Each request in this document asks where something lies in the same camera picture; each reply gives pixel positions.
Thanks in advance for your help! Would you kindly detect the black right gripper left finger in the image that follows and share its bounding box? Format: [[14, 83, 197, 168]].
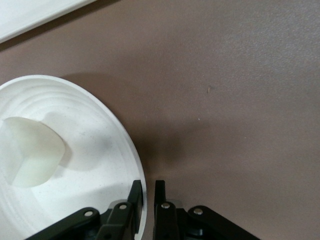
[[24, 179, 145, 240]]

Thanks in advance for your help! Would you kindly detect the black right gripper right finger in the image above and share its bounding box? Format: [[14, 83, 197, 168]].
[[153, 179, 261, 240]]

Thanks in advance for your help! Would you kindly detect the round cream plate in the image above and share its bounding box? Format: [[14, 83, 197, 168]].
[[0, 74, 149, 240]]

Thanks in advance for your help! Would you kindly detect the small cream bun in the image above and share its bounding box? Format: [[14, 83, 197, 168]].
[[0, 116, 67, 189]]

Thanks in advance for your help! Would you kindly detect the cream rabbit print tray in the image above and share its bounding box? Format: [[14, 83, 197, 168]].
[[0, 0, 98, 45]]

